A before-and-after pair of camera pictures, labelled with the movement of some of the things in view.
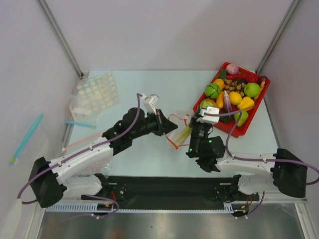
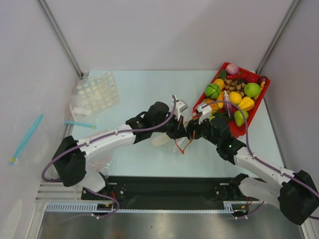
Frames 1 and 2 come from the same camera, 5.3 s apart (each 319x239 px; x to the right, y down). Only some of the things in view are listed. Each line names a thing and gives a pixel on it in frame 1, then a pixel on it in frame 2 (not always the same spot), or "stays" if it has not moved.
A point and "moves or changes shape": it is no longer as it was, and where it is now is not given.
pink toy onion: (232, 69) stays
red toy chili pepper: (243, 76) stays
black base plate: (171, 192) stays
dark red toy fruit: (263, 78) stays
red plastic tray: (238, 93) stays
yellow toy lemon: (235, 97) stays
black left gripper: (163, 125) to (179, 131)
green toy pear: (243, 118) stays
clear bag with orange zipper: (180, 136) moves or changes shape
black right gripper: (198, 124) to (196, 127)
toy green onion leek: (182, 138) to (159, 140)
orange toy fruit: (220, 82) stays
